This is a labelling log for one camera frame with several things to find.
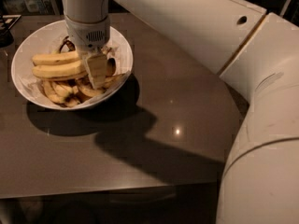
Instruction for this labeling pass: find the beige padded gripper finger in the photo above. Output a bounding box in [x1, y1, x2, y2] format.
[82, 52, 107, 90]

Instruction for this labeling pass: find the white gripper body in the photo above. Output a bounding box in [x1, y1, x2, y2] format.
[65, 16, 110, 54]

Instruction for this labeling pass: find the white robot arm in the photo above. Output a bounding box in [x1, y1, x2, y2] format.
[63, 0, 299, 224]

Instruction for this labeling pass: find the small upright banana right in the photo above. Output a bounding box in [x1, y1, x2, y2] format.
[107, 58, 116, 77]

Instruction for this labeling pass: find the dark banana stem in bowl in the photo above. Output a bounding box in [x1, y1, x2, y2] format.
[58, 36, 76, 52]

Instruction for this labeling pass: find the small banana right side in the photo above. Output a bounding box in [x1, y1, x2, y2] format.
[103, 74, 124, 89]

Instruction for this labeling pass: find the lower long yellow banana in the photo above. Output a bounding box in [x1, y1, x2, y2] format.
[32, 61, 87, 80]

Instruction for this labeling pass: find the long yellow banana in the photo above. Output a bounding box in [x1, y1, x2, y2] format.
[32, 51, 79, 65]
[32, 61, 87, 80]

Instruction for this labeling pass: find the small banana centre bottom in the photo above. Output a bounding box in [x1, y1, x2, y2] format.
[75, 77, 106, 97]

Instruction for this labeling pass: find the upper long yellow banana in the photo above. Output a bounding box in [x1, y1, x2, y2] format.
[32, 51, 79, 65]

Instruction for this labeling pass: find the white ceramic bowl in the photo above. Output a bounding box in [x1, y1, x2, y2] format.
[11, 21, 133, 110]

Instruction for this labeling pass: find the small banana bunch bottom left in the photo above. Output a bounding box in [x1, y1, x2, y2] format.
[42, 80, 80, 107]

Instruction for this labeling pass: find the shelf with bottles background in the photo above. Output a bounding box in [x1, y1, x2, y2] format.
[0, 0, 62, 16]

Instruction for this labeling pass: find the black object table left edge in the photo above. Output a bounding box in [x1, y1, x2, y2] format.
[0, 15, 21, 48]

